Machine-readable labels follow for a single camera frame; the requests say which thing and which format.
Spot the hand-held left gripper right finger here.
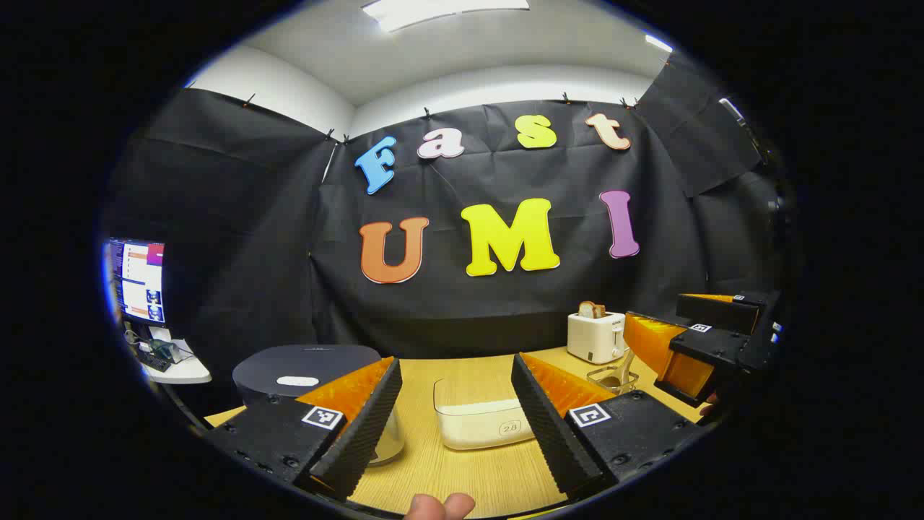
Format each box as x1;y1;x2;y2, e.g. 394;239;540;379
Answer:
511;352;705;503

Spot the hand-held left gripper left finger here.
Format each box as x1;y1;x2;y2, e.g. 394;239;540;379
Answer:
204;356;404;503

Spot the wire chopstick holder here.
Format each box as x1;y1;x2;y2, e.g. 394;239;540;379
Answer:
586;365;640;397

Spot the clear box of white rice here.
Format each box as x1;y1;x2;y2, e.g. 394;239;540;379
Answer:
433;376;539;452

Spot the black rice cooker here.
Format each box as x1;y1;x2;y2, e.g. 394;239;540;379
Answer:
232;344;405;467

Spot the wooden spoon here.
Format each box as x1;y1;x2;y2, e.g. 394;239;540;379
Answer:
609;349;637;391

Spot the white toaster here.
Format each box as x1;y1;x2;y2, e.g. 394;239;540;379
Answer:
567;311;627;365

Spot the small white side table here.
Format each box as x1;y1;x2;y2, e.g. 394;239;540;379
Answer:
130;325;212;385

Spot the computer monitor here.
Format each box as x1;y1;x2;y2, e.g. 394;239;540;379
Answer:
107;238;167;326

